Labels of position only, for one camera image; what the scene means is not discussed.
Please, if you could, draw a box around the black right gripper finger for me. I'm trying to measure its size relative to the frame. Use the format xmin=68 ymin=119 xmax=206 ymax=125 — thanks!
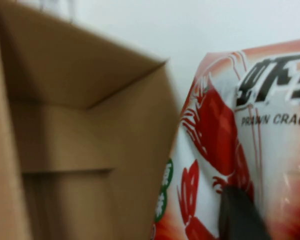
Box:
xmin=217 ymin=185 xmax=268 ymax=240

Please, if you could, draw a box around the red prawn cracker bag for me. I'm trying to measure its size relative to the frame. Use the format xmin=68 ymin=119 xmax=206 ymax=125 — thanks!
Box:
xmin=147 ymin=37 xmax=300 ymax=240

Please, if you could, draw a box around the cardboard box with printed number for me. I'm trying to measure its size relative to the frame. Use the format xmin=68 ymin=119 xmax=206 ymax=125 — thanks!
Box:
xmin=0 ymin=0 xmax=183 ymax=240

